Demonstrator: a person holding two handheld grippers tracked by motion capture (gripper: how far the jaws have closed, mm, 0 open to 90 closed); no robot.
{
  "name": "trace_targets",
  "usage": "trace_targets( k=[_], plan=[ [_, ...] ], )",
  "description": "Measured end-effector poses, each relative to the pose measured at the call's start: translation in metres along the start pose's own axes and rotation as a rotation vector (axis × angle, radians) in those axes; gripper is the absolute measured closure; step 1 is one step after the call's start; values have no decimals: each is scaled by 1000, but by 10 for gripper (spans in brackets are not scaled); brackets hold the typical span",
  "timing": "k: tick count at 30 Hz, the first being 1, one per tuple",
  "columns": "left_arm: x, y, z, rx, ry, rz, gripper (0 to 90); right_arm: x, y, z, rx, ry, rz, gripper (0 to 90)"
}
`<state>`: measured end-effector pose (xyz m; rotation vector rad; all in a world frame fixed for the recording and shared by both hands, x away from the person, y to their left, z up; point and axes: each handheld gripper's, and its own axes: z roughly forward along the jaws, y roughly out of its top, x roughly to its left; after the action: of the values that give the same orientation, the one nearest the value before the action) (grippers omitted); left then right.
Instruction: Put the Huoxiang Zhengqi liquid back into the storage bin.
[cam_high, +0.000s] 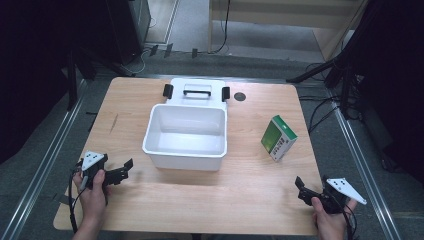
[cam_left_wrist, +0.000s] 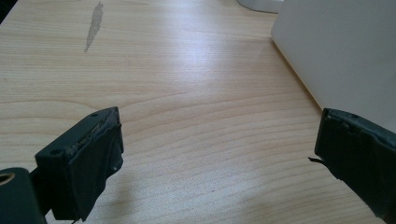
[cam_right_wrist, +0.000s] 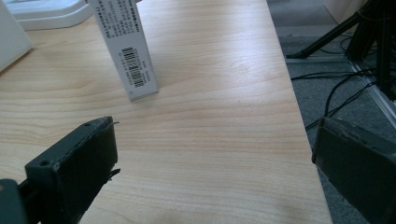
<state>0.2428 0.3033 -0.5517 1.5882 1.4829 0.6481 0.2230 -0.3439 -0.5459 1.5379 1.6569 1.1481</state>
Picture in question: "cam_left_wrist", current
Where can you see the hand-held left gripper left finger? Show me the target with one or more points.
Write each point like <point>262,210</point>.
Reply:
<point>84,161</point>

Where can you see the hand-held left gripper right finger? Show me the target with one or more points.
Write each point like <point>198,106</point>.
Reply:
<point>358,152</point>

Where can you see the white round object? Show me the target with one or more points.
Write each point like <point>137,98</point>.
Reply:
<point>260,4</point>

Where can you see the white box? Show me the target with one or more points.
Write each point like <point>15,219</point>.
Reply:
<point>342,53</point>

